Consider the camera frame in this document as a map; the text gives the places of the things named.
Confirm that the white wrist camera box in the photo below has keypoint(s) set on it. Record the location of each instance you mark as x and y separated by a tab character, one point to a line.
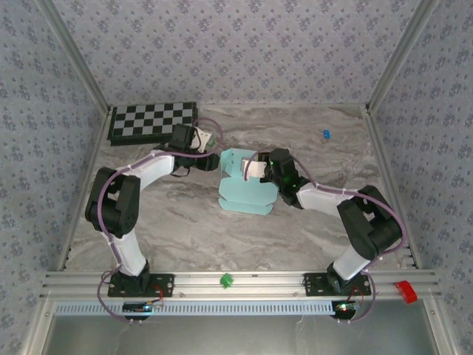
202	138
255	170

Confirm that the aluminium mounting rail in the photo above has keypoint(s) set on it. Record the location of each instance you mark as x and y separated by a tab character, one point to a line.
258	284

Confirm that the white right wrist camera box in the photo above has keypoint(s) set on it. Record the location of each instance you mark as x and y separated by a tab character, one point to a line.
255	170

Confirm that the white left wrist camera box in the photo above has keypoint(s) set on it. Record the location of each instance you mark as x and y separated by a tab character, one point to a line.
202	138

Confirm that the black and white chessboard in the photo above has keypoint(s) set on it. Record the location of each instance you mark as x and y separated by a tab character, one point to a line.
148	120

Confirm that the red plastic object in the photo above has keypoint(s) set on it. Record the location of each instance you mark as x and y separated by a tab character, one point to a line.
406	292

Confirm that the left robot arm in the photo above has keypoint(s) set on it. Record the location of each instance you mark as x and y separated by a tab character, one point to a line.
122	251

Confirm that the grey metal panel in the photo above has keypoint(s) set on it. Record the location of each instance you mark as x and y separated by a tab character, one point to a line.
240	336

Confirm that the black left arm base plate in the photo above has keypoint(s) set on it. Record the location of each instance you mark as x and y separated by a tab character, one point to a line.
162	284

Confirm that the aluminium frame post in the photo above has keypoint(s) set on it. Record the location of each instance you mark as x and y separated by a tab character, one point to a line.
398	55
78	55

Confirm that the blue key tag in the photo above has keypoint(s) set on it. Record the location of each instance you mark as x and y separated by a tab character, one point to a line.
326	132

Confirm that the teal paper box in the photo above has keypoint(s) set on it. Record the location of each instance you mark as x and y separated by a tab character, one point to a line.
244	196

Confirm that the aluminium side rail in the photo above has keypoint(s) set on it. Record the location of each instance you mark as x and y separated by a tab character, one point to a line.
380	155
95	148

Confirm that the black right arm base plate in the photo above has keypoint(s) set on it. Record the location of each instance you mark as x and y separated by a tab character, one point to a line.
314	284

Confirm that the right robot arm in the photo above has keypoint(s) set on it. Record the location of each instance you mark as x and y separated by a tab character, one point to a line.
321	197

